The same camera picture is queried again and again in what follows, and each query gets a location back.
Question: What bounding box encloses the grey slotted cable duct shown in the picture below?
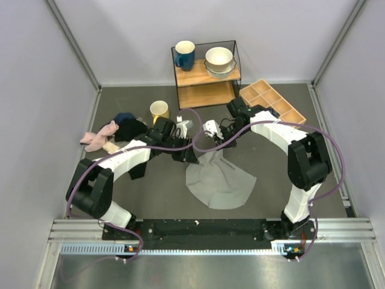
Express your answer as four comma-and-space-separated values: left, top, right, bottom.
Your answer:
60, 241, 288, 256

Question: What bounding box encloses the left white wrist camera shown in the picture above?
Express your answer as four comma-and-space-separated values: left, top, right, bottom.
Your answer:
175, 116, 193, 138

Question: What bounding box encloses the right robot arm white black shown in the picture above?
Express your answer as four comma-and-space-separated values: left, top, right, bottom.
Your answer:
203, 98, 332, 238

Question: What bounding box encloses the cream bowl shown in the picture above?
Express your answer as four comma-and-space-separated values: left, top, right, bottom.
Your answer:
205, 47, 233, 69

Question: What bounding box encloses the aluminium frame rail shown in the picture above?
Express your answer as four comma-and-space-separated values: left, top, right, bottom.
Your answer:
48, 218, 376, 245

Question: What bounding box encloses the dark blue cloth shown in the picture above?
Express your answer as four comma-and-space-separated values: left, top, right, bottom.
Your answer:
113, 112, 137, 125

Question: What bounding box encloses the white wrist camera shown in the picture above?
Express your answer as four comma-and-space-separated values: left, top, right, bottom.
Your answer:
203, 120, 223, 139
175, 116, 193, 138

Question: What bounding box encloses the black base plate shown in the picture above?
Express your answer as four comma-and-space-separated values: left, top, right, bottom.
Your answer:
102, 218, 316, 250

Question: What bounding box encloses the black cloth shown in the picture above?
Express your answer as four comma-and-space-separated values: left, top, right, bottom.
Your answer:
114, 119, 148, 180

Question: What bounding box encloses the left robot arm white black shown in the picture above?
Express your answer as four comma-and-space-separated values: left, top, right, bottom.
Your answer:
66, 117, 199, 239

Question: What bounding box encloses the pink cloth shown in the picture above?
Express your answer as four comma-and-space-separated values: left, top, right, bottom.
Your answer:
80, 120, 119, 152

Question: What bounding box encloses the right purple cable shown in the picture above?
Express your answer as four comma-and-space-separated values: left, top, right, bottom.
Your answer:
192, 120, 345, 262

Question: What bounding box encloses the black wire wooden shelf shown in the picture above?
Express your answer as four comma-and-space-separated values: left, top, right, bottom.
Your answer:
173, 40, 242, 109

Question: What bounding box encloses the grey underwear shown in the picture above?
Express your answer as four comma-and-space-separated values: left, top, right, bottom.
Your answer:
186, 151, 257, 210

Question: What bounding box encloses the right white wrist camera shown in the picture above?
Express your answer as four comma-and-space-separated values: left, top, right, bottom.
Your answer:
203, 120, 223, 139

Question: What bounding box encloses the rolled dark blue underwear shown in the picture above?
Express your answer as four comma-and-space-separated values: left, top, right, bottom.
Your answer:
268, 107, 280, 119

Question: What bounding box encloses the beige cloth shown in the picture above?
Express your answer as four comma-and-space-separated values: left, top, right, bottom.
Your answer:
102, 141, 122, 154

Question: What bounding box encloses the yellow mug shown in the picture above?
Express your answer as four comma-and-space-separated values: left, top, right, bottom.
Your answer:
150, 101, 169, 124

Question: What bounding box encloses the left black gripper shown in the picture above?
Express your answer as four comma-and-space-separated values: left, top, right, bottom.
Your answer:
162, 134, 199, 164

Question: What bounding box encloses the blue mug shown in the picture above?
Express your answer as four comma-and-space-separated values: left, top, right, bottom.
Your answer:
174, 40, 196, 72

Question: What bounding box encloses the wooden compartment tray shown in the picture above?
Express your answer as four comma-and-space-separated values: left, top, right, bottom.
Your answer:
239, 79, 306, 124

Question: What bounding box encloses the white scalloped bowl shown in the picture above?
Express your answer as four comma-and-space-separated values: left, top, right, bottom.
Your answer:
204, 58, 236, 79

